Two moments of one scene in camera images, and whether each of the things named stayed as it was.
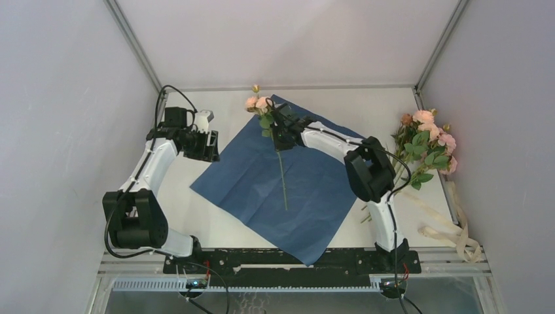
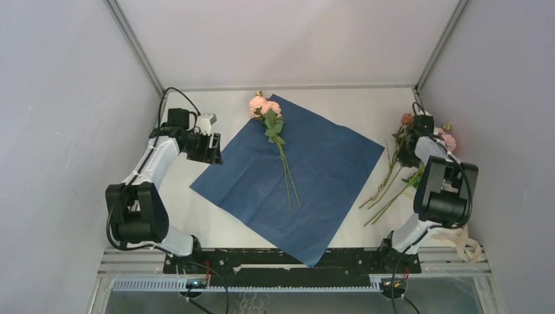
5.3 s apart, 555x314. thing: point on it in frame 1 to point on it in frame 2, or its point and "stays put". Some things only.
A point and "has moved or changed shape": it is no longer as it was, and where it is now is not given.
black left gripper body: [197, 142] stays put
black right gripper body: [282, 139] to [406, 156]
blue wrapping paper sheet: [292, 200] stays put
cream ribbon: [469, 249] stays put
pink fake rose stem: [419, 148] to [271, 112]
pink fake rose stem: [262, 106] has moved or changed shape
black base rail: [259, 268] stays put
